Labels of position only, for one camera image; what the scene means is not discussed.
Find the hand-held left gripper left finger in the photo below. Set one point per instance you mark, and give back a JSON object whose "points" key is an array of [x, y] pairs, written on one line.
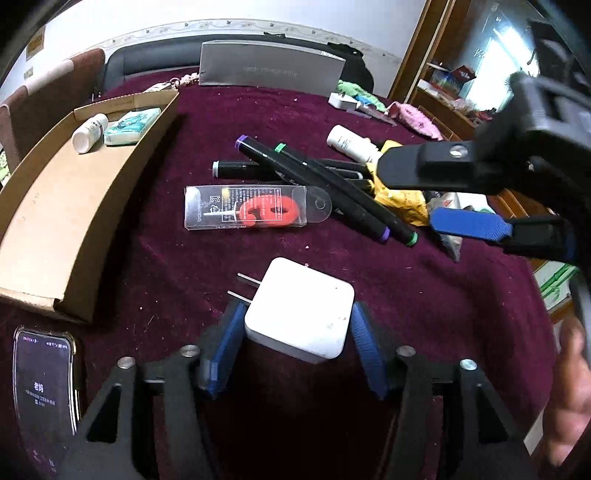
{"points": [[227, 350]]}

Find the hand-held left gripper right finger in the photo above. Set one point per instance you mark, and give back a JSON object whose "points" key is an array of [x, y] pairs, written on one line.
{"points": [[365, 350]]}

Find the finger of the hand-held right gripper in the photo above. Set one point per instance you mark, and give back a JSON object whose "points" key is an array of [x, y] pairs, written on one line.
{"points": [[443, 168], [466, 225]]}

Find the silver foil packet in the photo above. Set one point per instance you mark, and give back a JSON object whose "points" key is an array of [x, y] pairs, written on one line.
{"points": [[450, 244]]}

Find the large white power adapter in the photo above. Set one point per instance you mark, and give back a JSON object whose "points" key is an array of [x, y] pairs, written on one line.
{"points": [[300, 309]]}

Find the black marker green caps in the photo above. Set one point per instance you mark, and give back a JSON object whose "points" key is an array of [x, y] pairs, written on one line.
{"points": [[351, 194]]}

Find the red candle clear package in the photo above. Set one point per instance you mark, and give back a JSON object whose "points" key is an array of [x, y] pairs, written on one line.
{"points": [[258, 207]]}

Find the black marker purple caps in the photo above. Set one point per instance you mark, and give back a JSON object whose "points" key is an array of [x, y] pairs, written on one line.
{"points": [[295, 175]]}

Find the cardboard box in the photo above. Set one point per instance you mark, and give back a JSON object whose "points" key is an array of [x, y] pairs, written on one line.
{"points": [[69, 207]]}

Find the person's right hand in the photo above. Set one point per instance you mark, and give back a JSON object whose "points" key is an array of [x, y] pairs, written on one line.
{"points": [[572, 401]]}

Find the white crumpled wrapper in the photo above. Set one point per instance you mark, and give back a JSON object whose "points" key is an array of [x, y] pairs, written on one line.
{"points": [[461, 201]]}

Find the pink cloth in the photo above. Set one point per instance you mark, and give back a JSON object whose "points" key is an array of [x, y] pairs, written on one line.
{"points": [[418, 119]]}

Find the yellow packet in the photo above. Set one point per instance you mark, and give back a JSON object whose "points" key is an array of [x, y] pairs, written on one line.
{"points": [[399, 203]]}

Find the clear ruler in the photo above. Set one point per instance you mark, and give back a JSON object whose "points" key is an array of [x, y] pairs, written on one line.
{"points": [[376, 117]]}

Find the white bottle with label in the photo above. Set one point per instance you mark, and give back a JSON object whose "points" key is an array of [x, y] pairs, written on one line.
{"points": [[351, 142]]}

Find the wooden cabinet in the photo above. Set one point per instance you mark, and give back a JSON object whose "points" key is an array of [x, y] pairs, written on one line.
{"points": [[429, 69]]}

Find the green cloth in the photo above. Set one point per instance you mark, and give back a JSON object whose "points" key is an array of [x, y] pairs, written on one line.
{"points": [[364, 94]]}

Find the small white power adapter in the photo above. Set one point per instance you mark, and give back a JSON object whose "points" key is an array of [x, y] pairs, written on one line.
{"points": [[342, 101]]}

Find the black bag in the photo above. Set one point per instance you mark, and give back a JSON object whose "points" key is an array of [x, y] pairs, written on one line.
{"points": [[355, 67]]}

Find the black marker grey cap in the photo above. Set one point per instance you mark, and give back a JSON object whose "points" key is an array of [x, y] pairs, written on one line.
{"points": [[235, 169]]}

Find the black smartphone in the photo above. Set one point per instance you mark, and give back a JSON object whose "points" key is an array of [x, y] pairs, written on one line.
{"points": [[44, 392]]}

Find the grey flat carton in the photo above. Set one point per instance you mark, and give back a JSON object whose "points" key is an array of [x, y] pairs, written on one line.
{"points": [[272, 67]]}

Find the green tissue pack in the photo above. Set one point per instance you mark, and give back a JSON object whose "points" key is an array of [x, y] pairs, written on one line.
{"points": [[131, 127]]}

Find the white bottle white cap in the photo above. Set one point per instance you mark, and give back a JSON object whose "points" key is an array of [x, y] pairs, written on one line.
{"points": [[88, 134]]}

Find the black sofa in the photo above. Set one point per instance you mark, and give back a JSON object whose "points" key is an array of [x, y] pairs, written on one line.
{"points": [[152, 57]]}

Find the brown chair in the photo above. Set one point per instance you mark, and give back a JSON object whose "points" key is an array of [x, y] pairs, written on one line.
{"points": [[41, 101]]}

